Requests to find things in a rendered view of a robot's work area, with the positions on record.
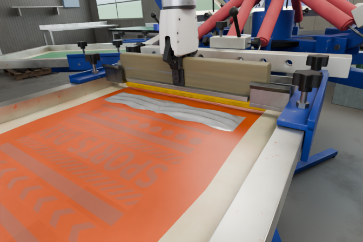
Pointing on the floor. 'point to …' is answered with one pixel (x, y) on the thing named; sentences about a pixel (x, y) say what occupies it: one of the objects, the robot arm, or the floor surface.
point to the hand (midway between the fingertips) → (182, 75)
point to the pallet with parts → (18, 73)
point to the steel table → (73, 28)
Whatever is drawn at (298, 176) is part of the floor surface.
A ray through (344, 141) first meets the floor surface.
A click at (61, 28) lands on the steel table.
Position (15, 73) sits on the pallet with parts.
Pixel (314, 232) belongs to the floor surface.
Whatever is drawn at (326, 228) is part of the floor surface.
